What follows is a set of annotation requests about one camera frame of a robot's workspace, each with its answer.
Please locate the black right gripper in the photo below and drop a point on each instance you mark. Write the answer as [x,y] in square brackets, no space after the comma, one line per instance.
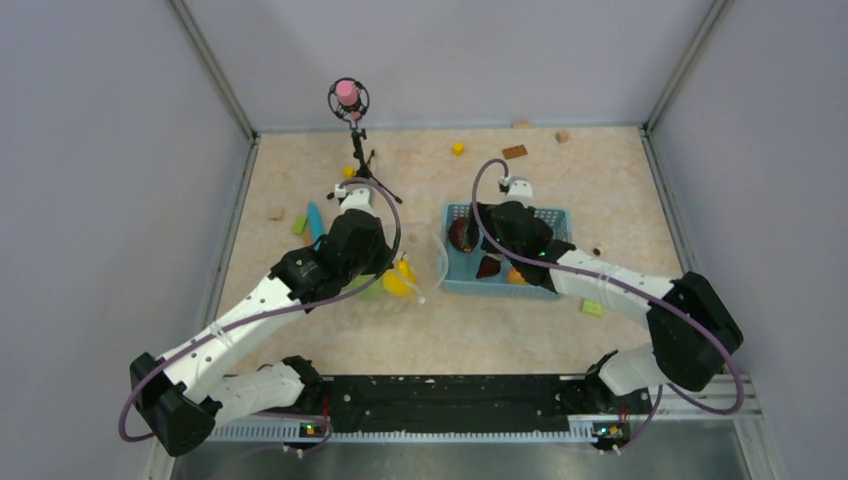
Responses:
[488,223]

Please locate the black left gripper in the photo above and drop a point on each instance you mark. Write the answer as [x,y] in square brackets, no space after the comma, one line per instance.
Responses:
[383,261]

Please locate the dark brown dried fruit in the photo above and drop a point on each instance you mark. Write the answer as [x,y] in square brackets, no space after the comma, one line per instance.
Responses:
[488,267]

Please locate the red orange peach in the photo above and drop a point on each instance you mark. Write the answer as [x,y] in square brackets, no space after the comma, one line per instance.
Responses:
[514,277]

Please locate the green cabbage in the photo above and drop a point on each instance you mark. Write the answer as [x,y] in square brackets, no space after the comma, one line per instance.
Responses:
[373,291]

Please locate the yellow pear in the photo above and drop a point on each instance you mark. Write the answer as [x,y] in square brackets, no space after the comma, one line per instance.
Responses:
[400,281]

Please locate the dark red apple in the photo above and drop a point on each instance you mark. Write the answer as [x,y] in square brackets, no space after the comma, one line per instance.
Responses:
[463,234]

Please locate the clear zip top bag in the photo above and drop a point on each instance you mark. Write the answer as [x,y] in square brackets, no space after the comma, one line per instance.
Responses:
[428,258]

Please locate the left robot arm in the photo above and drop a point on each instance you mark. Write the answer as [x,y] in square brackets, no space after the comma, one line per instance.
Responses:
[185,393]

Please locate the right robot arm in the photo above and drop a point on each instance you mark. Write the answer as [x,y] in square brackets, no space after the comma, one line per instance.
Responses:
[691,332]

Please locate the green wooden block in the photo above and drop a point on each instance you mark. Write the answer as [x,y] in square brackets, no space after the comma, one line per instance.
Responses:
[299,225]

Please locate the brown lego brick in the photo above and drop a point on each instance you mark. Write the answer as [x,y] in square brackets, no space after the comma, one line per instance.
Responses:
[514,152]

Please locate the beige wooden block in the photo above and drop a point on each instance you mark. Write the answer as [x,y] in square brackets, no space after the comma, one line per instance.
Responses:
[276,214]

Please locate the light green lego brick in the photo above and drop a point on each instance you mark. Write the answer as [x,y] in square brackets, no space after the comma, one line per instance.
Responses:
[592,308]

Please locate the pink microphone on tripod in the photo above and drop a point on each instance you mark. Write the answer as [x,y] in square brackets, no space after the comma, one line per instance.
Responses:
[349,101]

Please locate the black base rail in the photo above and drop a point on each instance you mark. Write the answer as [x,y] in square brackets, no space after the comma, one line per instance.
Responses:
[462,404]

